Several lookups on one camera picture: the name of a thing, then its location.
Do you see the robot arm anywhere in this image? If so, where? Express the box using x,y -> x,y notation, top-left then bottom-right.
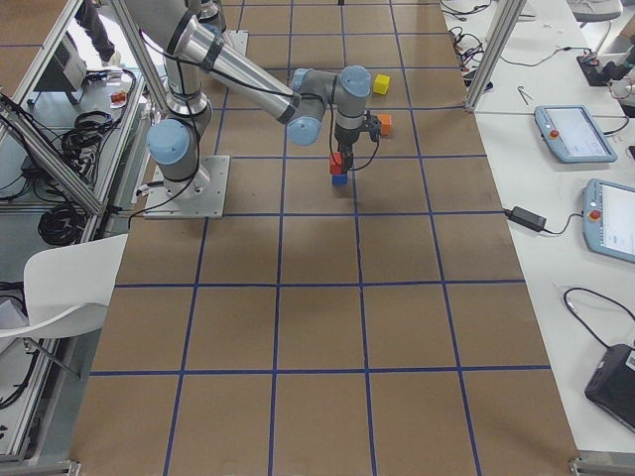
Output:
126,1 -> 381,184
188,0 -> 226,35

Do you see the orange wooden block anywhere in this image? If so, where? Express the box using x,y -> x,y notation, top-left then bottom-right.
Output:
377,113 -> 393,137

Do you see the aluminium frame post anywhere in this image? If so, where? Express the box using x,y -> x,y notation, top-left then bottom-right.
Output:
464,0 -> 526,112

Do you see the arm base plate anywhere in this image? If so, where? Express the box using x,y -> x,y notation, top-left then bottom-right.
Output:
143,156 -> 231,219
215,30 -> 248,68

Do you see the allen key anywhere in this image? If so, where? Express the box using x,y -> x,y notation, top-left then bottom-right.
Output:
517,85 -> 532,105

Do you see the black power adapter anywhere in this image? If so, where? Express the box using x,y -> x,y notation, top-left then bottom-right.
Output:
504,206 -> 547,232

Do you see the far teach pendant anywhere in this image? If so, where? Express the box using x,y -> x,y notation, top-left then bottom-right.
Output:
534,105 -> 617,164

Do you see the white chair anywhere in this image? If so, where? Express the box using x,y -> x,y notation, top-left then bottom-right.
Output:
1,234 -> 128,339

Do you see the teach pendant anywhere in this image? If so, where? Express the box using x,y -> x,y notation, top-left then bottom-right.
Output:
582,178 -> 634,263
534,105 -> 617,164

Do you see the blue wooden block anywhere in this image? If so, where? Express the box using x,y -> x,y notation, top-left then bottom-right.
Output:
331,174 -> 348,186

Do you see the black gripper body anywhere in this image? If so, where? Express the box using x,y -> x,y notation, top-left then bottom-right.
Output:
334,112 -> 382,154

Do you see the brown paper table mat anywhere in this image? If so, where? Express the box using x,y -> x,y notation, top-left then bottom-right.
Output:
70,1 -> 576,475

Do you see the red wooden block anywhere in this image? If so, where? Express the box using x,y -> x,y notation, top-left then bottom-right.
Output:
329,152 -> 344,176

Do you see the yellow wooden block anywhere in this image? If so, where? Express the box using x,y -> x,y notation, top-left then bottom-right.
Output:
372,74 -> 391,95

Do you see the near teach pendant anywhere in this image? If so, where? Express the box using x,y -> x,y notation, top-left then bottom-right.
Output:
582,178 -> 634,263

